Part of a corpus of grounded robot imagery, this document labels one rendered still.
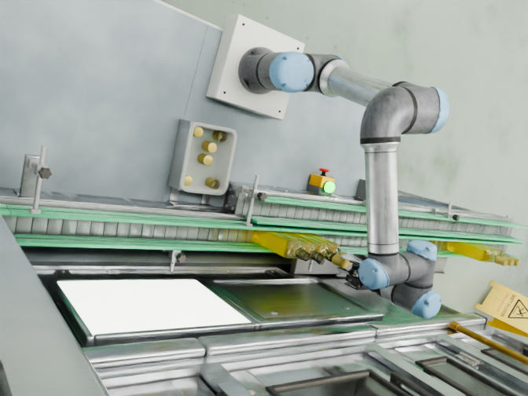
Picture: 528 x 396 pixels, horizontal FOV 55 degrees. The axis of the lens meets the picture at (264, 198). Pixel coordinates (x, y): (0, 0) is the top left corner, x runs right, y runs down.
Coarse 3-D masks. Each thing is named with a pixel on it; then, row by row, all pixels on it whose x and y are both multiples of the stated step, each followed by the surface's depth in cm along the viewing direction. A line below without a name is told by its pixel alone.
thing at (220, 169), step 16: (192, 128) 156; (208, 128) 162; (224, 128) 162; (192, 144) 165; (224, 144) 169; (192, 160) 167; (224, 160) 169; (192, 176) 168; (208, 176) 171; (224, 176) 168; (208, 192) 164; (224, 192) 168
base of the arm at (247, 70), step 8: (256, 48) 161; (264, 48) 162; (248, 56) 160; (256, 56) 158; (264, 56) 155; (240, 64) 161; (248, 64) 159; (256, 64) 156; (240, 72) 161; (248, 72) 159; (256, 72) 156; (240, 80) 163; (248, 80) 162; (256, 80) 158; (248, 88) 163; (256, 88) 162; (264, 88) 160
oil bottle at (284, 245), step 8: (256, 232) 172; (264, 232) 168; (272, 232) 167; (256, 240) 171; (264, 240) 168; (272, 240) 164; (280, 240) 161; (288, 240) 159; (296, 240) 161; (272, 248) 164; (280, 248) 160; (288, 248) 158; (288, 256) 158
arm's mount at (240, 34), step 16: (240, 16) 159; (224, 32) 164; (240, 32) 160; (256, 32) 163; (272, 32) 166; (224, 48) 162; (240, 48) 161; (272, 48) 167; (288, 48) 170; (224, 64) 160; (224, 80) 161; (208, 96) 165; (224, 96) 162; (240, 96) 165; (256, 96) 168; (272, 96) 171; (288, 96) 174; (256, 112) 175; (272, 112) 173
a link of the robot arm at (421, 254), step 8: (416, 240) 131; (424, 240) 131; (408, 248) 129; (416, 248) 126; (424, 248) 126; (432, 248) 126; (408, 256) 125; (416, 256) 126; (424, 256) 126; (432, 256) 126; (416, 264) 125; (424, 264) 126; (432, 264) 127; (416, 272) 125; (424, 272) 126; (432, 272) 128; (408, 280) 125; (416, 280) 128; (424, 280) 128; (432, 280) 129; (424, 288) 128
